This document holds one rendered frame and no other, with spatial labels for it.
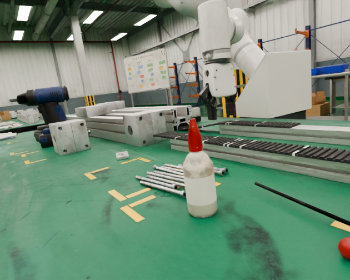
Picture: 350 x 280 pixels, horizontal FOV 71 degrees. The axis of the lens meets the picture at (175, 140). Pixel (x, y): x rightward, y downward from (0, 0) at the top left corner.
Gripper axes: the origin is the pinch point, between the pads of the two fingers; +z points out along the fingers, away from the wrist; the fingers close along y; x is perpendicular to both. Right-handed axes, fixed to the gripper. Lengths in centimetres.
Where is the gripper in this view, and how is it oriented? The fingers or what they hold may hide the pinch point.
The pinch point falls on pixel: (221, 113)
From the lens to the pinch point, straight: 77.9
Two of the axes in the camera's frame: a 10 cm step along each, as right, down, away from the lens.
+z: 1.3, 9.7, 2.1
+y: 7.8, -2.3, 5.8
